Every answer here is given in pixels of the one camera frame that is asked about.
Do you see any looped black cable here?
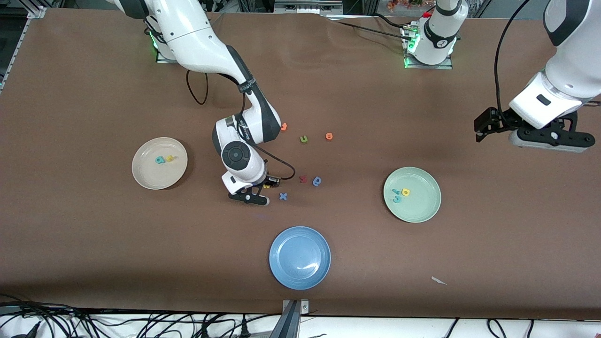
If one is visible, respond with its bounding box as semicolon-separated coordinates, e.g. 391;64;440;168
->
486;318;508;338

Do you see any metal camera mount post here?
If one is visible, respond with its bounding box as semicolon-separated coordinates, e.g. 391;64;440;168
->
269;299;310;338

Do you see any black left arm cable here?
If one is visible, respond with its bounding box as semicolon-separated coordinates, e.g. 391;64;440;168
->
493;0;536;123

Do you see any grey metal device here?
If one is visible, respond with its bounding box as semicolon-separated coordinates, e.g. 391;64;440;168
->
274;0;345;15

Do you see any pale green plate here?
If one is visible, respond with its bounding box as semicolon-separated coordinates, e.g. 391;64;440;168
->
383;167;442;223

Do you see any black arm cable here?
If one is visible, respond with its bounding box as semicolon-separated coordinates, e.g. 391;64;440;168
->
185;69;296;182
493;0;536;123

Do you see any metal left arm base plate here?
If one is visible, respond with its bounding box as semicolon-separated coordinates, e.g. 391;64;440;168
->
404;26;454;70

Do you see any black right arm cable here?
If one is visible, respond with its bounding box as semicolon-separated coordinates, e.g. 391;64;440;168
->
185;69;296;182

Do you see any brown table cover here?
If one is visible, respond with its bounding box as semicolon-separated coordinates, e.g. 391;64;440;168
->
0;8;601;321

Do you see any blue plate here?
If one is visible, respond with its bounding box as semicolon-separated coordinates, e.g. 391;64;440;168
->
269;226;331;291

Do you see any beige brown plate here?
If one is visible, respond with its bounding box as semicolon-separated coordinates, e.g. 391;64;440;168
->
131;137;188;190

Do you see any black cable tangle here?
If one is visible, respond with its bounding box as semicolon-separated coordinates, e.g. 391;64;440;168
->
0;293;266;338

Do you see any black base power cable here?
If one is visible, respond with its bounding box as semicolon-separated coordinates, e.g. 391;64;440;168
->
329;13;416;42

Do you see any orange dried plant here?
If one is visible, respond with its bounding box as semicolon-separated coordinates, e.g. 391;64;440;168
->
387;0;435;12

